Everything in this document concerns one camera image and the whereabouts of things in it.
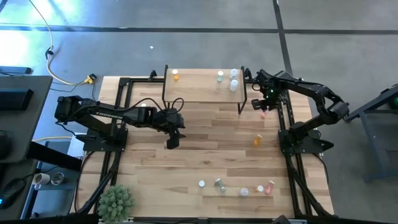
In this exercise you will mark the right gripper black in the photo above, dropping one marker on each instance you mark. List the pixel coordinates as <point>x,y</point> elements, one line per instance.
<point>270,93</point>

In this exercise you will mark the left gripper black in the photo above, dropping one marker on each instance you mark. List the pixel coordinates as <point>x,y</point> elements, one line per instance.
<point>164,119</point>

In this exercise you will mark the teal medicine bottle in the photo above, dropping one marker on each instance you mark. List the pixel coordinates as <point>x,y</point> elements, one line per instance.
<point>220,76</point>

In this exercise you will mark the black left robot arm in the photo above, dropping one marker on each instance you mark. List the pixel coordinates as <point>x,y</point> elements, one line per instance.
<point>102,113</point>

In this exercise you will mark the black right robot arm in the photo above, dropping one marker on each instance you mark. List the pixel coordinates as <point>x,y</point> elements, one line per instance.
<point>311,88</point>

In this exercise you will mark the teal bottle holding white pills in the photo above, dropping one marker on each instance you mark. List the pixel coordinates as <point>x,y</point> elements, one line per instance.
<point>202,183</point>

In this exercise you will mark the teal bottle holding red pill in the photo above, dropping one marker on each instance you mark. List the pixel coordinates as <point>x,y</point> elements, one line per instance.
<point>220,185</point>

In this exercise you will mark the green artificial plant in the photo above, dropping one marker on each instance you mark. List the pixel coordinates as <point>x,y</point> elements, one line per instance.
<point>115,203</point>

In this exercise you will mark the dark metal stand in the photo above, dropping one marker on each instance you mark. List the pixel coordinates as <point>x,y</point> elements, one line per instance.
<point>377,149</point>

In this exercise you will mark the metal cup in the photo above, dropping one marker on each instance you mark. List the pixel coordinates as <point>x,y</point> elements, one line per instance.
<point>57,179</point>

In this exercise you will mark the white cup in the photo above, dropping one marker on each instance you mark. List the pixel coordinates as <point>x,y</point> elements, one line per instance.
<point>42,179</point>

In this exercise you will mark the black side desk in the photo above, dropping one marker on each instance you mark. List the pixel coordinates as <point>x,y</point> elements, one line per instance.
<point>31,124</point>

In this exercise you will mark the black box device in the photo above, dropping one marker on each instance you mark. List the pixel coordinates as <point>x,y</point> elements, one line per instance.
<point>15,99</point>

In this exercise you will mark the flat black device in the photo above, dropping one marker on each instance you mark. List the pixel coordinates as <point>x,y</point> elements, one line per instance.
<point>15,70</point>

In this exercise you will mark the black computer mouse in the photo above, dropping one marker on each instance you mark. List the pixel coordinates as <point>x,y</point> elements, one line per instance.
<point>12,191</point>

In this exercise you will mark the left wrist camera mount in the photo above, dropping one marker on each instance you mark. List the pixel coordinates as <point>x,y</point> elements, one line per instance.
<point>173,141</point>

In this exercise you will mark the black frame bracket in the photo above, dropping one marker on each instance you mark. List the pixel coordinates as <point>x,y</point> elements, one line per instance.
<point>152,74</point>
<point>247,73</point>

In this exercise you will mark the wooden shelf black metal frame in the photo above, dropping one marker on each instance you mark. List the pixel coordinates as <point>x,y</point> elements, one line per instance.
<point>199,90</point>

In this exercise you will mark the black aluminium table frame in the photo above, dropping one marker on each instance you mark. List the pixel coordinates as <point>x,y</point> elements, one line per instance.
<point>143,80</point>

